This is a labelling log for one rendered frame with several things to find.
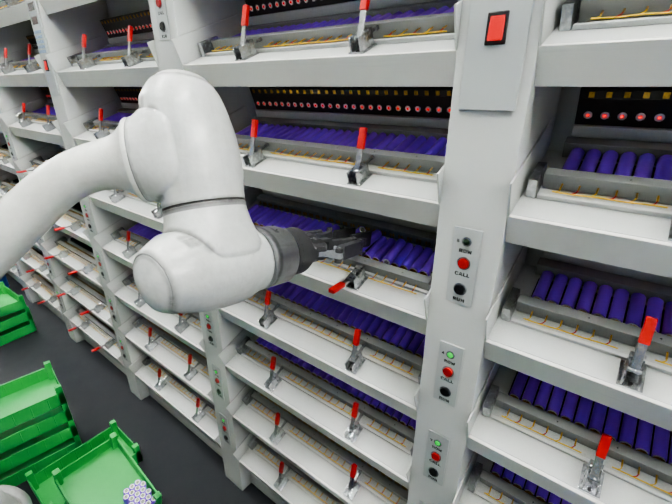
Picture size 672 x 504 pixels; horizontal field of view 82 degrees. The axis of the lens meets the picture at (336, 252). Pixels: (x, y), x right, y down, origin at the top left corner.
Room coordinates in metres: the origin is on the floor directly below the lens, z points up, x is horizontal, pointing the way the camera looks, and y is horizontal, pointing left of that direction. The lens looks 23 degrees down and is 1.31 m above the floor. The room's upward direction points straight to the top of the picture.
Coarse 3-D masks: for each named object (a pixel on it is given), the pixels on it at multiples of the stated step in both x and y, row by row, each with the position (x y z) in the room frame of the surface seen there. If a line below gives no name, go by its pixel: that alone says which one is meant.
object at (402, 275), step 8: (360, 256) 0.70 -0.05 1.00; (328, 264) 0.71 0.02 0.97; (352, 264) 0.70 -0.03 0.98; (360, 264) 0.68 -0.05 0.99; (368, 264) 0.67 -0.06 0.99; (376, 264) 0.67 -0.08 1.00; (384, 264) 0.66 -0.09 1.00; (376, 272) 0.66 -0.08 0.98; (384, 272) 0.65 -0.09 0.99; (392, 272) 0.64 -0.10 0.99; (400, 272) 0.63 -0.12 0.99; (408, 272) 0.63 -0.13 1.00; (376, 280) 0.64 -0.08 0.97; (400, 280) 0.63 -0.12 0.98; (408, 280) 0.62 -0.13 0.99; (416, 280) 0.61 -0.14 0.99; (424, 280) 0.60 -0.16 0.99; (400, 288) 0.61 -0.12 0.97; (424, 288) 0.60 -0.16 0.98
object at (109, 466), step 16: (96, 448) 0.97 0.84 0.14; (112, 448) 1.01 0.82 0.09; (80, 464) 0.93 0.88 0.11; (96, 464) 0.95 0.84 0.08; (112, 464) 0.96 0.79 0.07; (128, 464) 0.97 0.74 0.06; (64, 480) 0.89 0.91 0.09; (80, 480) 0.90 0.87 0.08; (96, 480) 0.90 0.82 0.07; (112, 480) 0.91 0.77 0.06; (128, 480) 0.92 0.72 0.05; (144, 480) 0.91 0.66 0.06; (64, 496) 0.82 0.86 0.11; (80, 496) 0.85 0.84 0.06; (96, 496) 0.86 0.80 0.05; (112, 496) 0.86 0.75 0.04; (160, 496) 0.84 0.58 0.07
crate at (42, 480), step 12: (108, 432) 1.13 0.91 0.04; (120, 432) 1.13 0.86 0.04; (84, 444) 1.06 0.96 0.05; (96, 444) 1.09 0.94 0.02; (132, 444) 1.07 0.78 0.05; (72, 456) 1.03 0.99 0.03; (132, 456) 1.01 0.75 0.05; (48, 468) 0.97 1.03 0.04; (60, 468) 0.99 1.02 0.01; (36, 480) 0.92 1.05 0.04; (48, 480) 0.95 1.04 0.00; (36, 492) 0.87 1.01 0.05; (48, 492) 0.91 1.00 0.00
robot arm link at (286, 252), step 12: (264, 228) 0.51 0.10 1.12; (276, 228) 0.53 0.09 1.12; (276, 240) 0.49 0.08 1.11; (288, 240) 0.51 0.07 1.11; (276, 252) 0.48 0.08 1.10; (288, 252) 0.50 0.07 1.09; (276, 264) 0.47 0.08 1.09; (288, 264) 0.49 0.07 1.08; (276, 276) 0.47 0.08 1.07; (288, 276) 0.50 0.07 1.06
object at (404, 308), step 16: (272, 192) 1.00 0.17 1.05; (336, 208) 0.87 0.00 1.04; (416, 224) 0.75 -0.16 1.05; (304, 272) 0.72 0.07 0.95; (320, 272) 0.71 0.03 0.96; (336, 272) 0.70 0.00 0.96; (320, 288) 0.70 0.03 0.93; (368, 288) 0.64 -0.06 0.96; (384, 288) 0.63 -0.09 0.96; (352, 304) 0.65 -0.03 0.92; (368, 304) 0.62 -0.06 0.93; (384, 304) 0.59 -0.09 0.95; (400, 304) 0.59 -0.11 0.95; (416, 304) 0.58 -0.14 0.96; (400, 320) 0.59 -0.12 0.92; (416, 320) 0.56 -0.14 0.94
